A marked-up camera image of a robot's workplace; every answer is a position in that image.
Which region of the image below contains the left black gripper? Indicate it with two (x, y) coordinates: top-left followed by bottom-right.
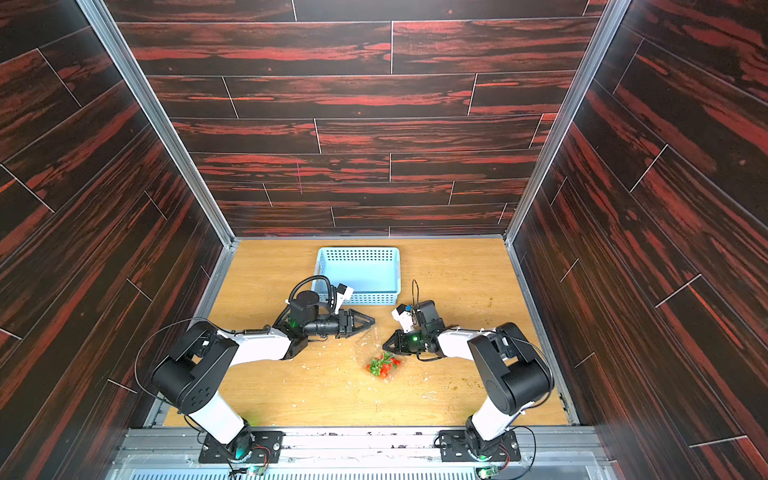
(302, 311), (374, 340)

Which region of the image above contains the clear plastic clamshell container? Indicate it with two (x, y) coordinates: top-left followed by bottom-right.
(353, 328), (405, 382)

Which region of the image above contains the light blue plastic basket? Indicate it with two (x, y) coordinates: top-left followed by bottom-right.
(314, 247), (401, 306)

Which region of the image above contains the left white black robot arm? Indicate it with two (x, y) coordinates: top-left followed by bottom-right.
(151, 309), (375, 461)

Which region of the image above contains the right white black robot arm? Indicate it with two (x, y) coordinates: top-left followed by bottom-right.
(383, 300), (554, 460)

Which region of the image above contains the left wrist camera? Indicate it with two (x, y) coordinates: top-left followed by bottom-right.
(329, 284), (354, 315)

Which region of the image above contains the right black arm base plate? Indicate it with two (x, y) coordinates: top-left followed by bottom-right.
(434, 428), (521, 462)

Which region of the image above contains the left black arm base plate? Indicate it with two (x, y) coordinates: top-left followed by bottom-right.
(198, 428), (284, 465)

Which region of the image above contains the aluminium front rail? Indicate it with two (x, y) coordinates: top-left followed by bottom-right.
(107, 426), (619, 479)

